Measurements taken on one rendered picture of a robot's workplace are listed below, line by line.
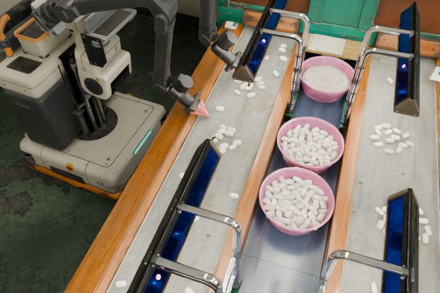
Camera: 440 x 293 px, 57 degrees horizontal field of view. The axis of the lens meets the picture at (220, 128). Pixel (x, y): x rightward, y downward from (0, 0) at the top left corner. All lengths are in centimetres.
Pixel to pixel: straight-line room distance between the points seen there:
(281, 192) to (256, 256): 25
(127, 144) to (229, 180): 93
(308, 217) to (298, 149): 30
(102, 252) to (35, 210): 120
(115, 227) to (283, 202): 60
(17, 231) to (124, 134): 78
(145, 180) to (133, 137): 84
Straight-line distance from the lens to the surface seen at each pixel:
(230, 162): 159
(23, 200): 265
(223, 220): 101
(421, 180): 170
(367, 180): 163
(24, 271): 241
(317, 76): 200
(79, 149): 238
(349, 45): 217
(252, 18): 219
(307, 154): 165
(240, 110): 178
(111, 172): 222
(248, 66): 144
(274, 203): 149
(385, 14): 215
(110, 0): 145
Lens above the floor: 200
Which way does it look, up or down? 47 degrees down
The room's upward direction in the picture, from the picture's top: 1 degrees counter-clockwise
